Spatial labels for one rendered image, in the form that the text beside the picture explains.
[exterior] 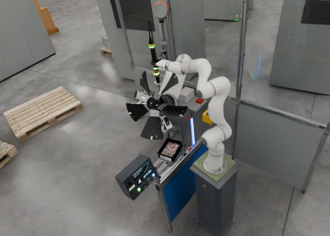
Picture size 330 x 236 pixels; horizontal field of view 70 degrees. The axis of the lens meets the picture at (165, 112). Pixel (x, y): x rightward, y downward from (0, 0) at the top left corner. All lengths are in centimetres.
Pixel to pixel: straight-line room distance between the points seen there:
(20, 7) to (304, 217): 724
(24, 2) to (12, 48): 121
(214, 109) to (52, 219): 246
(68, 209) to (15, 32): 519
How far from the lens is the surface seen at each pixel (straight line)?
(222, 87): 151
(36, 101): 542
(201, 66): 151
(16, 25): 740
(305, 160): 281
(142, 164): 170
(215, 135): 167
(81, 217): 319
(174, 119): 212
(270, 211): 297
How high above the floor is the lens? 253
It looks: 38 degrees down
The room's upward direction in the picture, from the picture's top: 10 degrees counter-clockwise
